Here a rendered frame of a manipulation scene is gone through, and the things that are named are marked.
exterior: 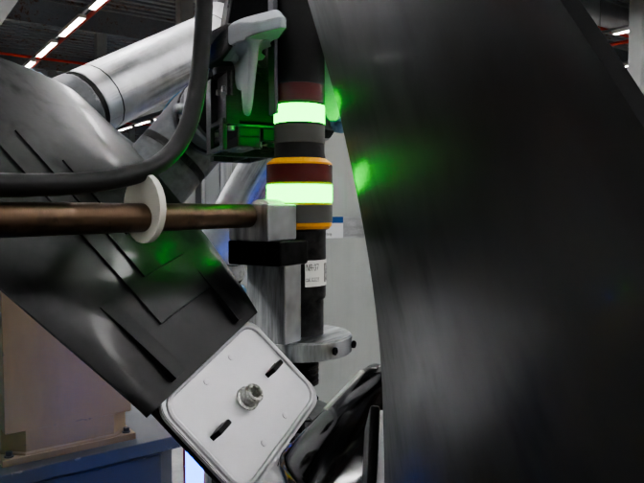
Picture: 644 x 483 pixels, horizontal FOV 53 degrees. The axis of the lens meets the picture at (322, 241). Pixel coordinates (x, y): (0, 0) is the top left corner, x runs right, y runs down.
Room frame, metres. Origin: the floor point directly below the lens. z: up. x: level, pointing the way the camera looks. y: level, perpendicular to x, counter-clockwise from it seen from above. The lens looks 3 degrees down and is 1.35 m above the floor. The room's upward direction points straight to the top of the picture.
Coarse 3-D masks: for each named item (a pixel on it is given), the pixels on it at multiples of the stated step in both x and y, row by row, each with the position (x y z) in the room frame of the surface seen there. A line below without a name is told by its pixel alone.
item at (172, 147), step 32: (192, 64) 0.34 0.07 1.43; (192, 96) 0.34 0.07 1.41; (192, 128) 0.33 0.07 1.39; (160, 160) 0.32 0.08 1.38; (0, 192) 0.25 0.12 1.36; (32, 192) 0.26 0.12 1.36; (64, 192) 0.27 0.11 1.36; (96, 192) 0.29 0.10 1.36; (128, 192) 0.31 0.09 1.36; (160, 192) 0.31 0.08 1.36; (160, 224) 0.31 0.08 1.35
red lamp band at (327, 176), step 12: (276, 168) 0.41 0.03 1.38; (288, 168) 0.41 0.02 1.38; (300, 168) 0.40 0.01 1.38; (312, 168) 0.41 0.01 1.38; (324, 168) 0.41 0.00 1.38; (276, 180) 0.41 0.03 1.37; (288, 180) 0.41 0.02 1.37; (300, 180) 0.40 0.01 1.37; (312, 180) 0.41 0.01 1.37; (324, 180) 0.41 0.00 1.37
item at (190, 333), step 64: (0, 64) 0.39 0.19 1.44; (0, 128) 0.34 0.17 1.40; (64, 128) 0.38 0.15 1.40; (0, 256) 0.29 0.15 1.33; (64, 256) 0.31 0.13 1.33; (128, 256) 0.34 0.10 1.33; (192, 256) 0.38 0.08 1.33; (64, 320) 0.29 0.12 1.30; (128, 320) 0.31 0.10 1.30; (192, 320) 0.34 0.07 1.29; (128, 384) 0.30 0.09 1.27
